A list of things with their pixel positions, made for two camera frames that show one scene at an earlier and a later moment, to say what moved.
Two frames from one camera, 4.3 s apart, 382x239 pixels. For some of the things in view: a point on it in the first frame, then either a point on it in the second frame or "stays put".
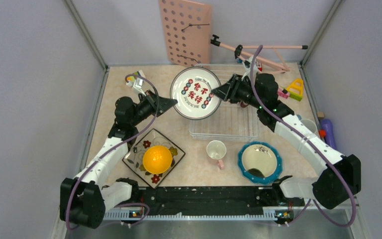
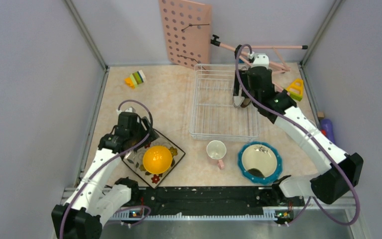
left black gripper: (164, 104) to (146, 124)
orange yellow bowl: (157, 160) stays put
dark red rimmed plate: (243, 104) stays put
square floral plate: (134, 158) stays put
